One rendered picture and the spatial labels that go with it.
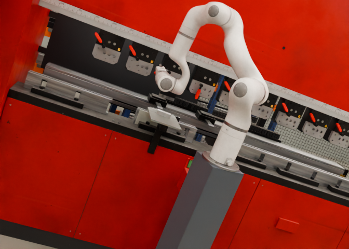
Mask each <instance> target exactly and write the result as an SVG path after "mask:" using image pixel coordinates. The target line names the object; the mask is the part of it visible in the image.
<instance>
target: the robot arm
mask: <svg viewBox="0 0 349 249"><path fill-rule="evenodd" d="M205 24H216V25H218V26H220V27H222V29H223V31H224V49H225V52H226V55H227V58H228V60H229V63H230V65H231V67H232V69H233V70H234V72H235V74H236V75H237V77H238V80H236V81H235V82H234V84H233V85H232V87H231V89H230V92H229V100H228V105H229V108H228V112H227V116H226V118H225V120H224V123H223V125H222V127H221V129H220V132H219V134H218V136H217V139H216V141H215V143H214V146H213V148H212V150H211V151H204V152H203V153H202V157H203V158H204V159H205V160H206V161H208V162H209V163H211V164H213V165H214V166H216V167H219V168H221V169H223V170H227V171H231V172H238V171H239V166H238V165H237V164H236V163H235V162H234V161H235V159H236V157H237V155H238V152H239V150H240V148H241V146H242V144H243V141H244V139H245V137H246V135H247V132H248V130H249V128H250V125H251V109H252V106H253V105H255V106H256V105H261V104H263V103H264V102H265V101H266V100H267V98H268V96H269V90H268V87H267V84H266V82H265V80H264V79H263V77H262V75H261V74H260V72H259V71H258V69H257V67H256V66H255V64H254V62H253V61H252V59H251V57H250V54H249V52H248V49H247V46H246V43H245V40H244V35H243V28H244V26H243V21H242V19H241V16H240V15H239V13H238V12H237V11H236V10H234V9H233V8H231V7H229V6H227V5H225V4H223V3H220V2H209V3H207V4H206V5H201V6H196V7H193V8H192V9H190V10H189V11H188V13H187V14H186V16H185V18H184V20H183V23H182V25H181V27H180V29H179V31H178V33H177V36H176V38H175V40H174V42H173V44H172V46H171V49H170V51H169V57H170V58H171V59H172V60H173V61H175V62H176V63H177V64H178V65H179V66H180V68H181V71H182V75H181V78H180V79H176V78H174V77H172V76H170V75H169V73H168V72H166V69H165V67H164V66H163V67H162V64H159V66H157V67H156V75H155V81H156V84H157V85H158V87H159V89H160V90H161V91H163V92H168V91H170V92H172V93H174V94H177V95H181V94H182V93H183V92H184V90H185V88H186V86H187V84H188V82H189V78H190V70H189V67H188V64H187V62H186V55H187V53H188V51H189V49H190V47H191V45H192V43H193V41H194V39H195V37H196V35H197V33H198V31H199V29H200V27H201V26H204V25H205Z"/></svg>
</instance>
